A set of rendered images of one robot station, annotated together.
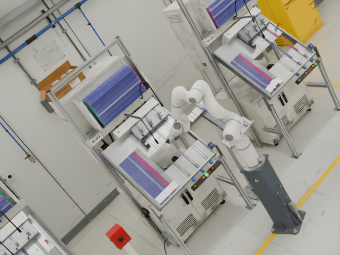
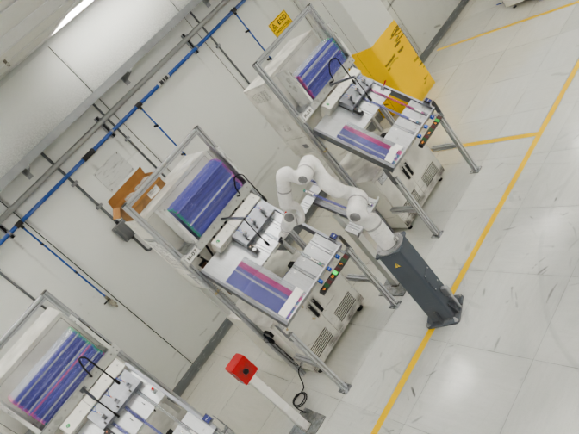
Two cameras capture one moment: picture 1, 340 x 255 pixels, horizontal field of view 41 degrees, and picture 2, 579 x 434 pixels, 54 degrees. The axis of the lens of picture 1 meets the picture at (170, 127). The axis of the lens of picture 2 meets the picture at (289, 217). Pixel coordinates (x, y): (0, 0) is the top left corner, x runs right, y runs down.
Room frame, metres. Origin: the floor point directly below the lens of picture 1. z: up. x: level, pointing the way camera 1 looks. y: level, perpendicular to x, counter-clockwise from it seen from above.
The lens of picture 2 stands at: (-0.12, 0.22, 2.65)
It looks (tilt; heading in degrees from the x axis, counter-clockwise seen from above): 24 degrees down; 355
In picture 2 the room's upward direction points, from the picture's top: 42 degrees counter-clockwise
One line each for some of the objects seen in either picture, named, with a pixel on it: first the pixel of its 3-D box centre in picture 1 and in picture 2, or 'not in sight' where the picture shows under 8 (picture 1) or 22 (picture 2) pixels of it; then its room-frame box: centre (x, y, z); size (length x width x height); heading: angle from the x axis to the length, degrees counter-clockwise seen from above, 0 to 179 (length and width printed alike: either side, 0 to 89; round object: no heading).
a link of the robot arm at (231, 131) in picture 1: (235, 136); (362, 214); (2.88, -0.37, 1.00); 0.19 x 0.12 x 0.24; 140
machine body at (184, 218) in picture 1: (172, 194); (296, 309); (3.78, 0.34, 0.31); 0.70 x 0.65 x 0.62; 111
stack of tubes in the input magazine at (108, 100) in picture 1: (115, 94); (205, 197); (3.69, 0.24, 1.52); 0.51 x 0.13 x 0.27; 111
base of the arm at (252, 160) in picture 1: (248, 154); (382, 234); (2.91, -0.39, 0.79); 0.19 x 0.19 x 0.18
